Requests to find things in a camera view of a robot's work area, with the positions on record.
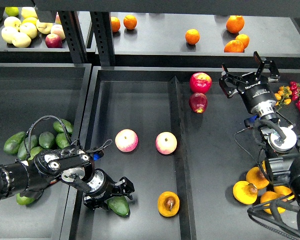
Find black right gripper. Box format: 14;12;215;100
219;51;280;114

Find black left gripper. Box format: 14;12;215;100
83;169;135;210

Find green avocado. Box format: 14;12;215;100
3;131;27;155
107;196;130;217

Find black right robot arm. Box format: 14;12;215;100
219;52;300;240

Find green avocado lone bottom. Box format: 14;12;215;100
15;193;36;206

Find yellow pear upper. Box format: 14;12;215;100
246;166;270;190

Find orange cherry tomato bunch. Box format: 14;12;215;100
274;86;292;110

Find orange front right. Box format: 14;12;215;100
223;39;245;53

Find orange right small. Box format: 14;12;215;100
235;34;250;49

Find red cherry tomato bunch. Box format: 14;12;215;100
289;81;300;101

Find bright red apple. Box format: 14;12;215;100
189;72;212;94

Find dark red apple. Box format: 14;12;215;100
189;92;208;114

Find pink apple left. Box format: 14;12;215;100
115;129;139;153

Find pink apple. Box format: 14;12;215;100
115;129;139;153
155;131;177;155

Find orange middle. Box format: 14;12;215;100
185;28;200;45

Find pink apple right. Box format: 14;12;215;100
155;131;177;155

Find black center tray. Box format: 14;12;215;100
69;67;280;240

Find black tray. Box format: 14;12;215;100
0;63;91;240
69;67;280;240

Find black left tray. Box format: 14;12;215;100
0;63;91;240

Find orange far left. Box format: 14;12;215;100
110;16;121;33

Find red apple on shelf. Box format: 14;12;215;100
45;33;63;48

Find pale yellow apple front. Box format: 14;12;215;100
11;32;32;48

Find pale yellow apple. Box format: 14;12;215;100
11;32;32;48
1;26;19;44

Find pale yellow apple left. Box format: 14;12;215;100
1;26;19;44

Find green lime on shelf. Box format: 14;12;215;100
5;6;19;17

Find black shelf post right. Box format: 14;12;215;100
90;11;116;67

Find black shelf post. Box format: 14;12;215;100
90;11;116;67
58;10;88;64

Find black shelf post left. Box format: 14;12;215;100
58;10;88;64

